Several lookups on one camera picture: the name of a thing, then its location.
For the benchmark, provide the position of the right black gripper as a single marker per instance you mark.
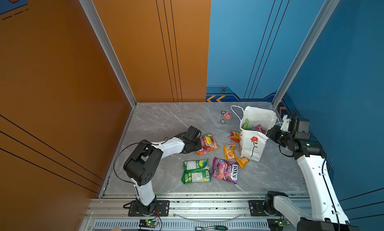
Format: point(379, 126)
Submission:
point(271, 134)

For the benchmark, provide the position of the orange Fox's candy bag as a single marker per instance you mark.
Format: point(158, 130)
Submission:
point(208, 144)

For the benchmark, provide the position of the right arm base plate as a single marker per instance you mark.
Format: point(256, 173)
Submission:
point(257, 208)

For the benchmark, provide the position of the green circuit board left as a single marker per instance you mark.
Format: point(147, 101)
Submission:
point(149, 225)

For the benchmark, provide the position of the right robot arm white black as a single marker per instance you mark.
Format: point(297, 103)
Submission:
point(327, 213)

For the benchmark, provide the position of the aluminium front rail frame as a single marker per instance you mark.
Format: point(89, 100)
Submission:
point(187, 211)

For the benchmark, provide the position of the purple grape candy bag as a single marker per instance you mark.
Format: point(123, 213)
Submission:
point(260, 129)

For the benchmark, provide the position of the purple Fox's candy bag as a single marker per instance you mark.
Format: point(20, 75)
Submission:
point(225, 170)

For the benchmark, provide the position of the right aluminium corner post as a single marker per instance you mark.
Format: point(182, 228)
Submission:
point(316, 29)

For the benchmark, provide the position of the left aluminium corner post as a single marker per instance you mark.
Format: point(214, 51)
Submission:
point(101, 33)

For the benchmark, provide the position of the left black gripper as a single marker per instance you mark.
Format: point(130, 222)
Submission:
point(198, 140)

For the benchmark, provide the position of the pink bear keychain toy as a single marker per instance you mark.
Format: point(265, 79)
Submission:
point(227, 115)

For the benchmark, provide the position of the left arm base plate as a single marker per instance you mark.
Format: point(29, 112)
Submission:
point(155, 208)

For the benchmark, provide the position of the circuit board right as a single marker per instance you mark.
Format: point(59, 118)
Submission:
point(277, 225)

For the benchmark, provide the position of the green white snack bag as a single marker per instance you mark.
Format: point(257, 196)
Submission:
point(196, 171)

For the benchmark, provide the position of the aluminium corner post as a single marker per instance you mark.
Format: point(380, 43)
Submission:
point(101, 33)
point(316, 29)

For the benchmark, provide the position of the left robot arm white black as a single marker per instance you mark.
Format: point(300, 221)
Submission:
point(143, 162)

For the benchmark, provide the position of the orange yellow snack pouch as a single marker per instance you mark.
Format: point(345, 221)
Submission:
point(230, 153)

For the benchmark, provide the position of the red yellow small snack packet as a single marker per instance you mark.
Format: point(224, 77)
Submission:
point(235, 136)

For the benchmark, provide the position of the green chips bag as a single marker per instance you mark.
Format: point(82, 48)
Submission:
point(246, 124)

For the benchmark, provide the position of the white paper bag with flower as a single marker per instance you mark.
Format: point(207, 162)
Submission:
point(252, 142)

